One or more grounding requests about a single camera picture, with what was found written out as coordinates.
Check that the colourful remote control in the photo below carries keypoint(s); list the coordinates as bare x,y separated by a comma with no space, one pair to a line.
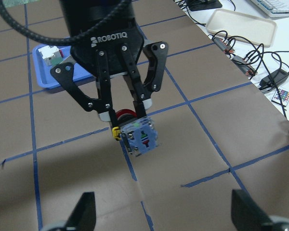
281,97

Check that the red emergency stop button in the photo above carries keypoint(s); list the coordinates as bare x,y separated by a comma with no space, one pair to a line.
138,135

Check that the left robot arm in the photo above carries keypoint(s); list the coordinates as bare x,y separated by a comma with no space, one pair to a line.
143,77

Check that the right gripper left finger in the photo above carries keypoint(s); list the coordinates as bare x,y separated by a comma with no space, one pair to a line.
83,216

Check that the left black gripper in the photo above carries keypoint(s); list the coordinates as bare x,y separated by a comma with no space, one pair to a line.
106,53

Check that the beige plastic tray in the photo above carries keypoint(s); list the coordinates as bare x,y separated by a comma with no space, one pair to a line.
255,29

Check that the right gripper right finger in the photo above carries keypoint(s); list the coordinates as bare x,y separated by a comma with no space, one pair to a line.
246,215

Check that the green terminal block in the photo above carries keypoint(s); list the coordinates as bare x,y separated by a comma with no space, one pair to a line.
55,60

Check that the white keyboard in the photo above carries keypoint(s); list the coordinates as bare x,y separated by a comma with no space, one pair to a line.
272,8

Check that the blue plastic tray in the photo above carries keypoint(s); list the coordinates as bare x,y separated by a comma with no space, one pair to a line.
43,72

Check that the black power adapter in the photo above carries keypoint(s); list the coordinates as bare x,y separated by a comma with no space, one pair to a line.
274,79

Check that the white circuit breaker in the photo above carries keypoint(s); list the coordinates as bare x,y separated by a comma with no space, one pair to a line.
49,51

